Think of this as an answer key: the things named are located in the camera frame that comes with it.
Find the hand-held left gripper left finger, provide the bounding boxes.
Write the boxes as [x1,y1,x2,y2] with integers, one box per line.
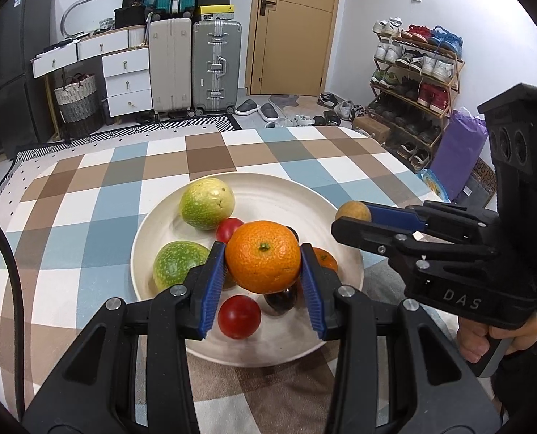
[22,242,226,434]

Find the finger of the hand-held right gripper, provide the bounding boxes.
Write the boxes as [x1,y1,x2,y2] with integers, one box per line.
[331,218,499,264]
[359,200,500,238]

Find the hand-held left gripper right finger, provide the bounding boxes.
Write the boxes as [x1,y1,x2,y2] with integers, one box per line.
[299,243,502,434]

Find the small orange mandarin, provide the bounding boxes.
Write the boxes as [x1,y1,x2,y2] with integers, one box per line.
[311,247,338,274]

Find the large red tomato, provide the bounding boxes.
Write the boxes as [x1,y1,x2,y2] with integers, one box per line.
[218,295,262,340]

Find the large orange mandarin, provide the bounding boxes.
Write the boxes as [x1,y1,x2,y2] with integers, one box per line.
[224,220,302,294]

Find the small red tomato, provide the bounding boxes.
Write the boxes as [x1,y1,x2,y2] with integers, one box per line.
[216,218,246,245]

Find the cream round plate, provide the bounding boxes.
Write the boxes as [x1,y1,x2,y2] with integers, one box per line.
[130,173,364,368]

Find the person's right hand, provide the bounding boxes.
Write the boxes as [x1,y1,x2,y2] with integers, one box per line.
[456,314,537,365]

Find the blue yellow packet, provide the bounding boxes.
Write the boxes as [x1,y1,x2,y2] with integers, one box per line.
[420,169,450,202]

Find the yellow green passion fruit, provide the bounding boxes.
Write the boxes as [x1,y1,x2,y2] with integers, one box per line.
[179,178,236,231]

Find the purple bag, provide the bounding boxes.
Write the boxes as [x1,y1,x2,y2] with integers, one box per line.
[430,107,489,202]

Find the cardboard box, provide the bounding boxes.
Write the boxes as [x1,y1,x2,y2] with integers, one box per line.
[353,116,391,143]

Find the checked tablecloth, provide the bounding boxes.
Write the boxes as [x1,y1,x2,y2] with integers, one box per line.
[0,125,495,434]

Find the scattered sneakers group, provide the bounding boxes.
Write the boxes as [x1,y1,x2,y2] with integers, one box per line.
[293,93,369,128]

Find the rows of racked shoes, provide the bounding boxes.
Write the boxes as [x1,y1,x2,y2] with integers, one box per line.
[370,17,464,168]

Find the wooden shoe rack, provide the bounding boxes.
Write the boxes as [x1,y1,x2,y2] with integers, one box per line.
[369,31,465,170]

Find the wooden door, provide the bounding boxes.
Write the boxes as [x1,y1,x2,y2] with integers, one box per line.
[245,0,343,98]

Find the grey suitcase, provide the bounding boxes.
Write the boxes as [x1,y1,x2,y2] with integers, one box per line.
[191,19,242,116]

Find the white drawer cabinet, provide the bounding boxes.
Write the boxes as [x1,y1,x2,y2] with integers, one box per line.
[31,27,154,120]

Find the beige suitcase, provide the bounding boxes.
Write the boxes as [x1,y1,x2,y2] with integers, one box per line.
[148,17,193,115]

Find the wicker basket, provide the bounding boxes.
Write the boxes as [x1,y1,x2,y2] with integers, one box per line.
[54,73,98,124]

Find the yellow black shoe box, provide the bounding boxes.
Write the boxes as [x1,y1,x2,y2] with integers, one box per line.
[196,4,235,21]

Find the black storage box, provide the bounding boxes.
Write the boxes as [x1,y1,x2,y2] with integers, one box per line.
[115,6,149,29]

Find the black refrigerator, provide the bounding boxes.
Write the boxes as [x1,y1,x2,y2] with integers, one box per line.
[0,0,54,159]

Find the grey hoop tube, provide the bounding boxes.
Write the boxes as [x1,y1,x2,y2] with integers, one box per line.
[60,0,124,37]

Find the black cable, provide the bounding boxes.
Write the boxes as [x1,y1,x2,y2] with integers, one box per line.
[0,201,25,421]

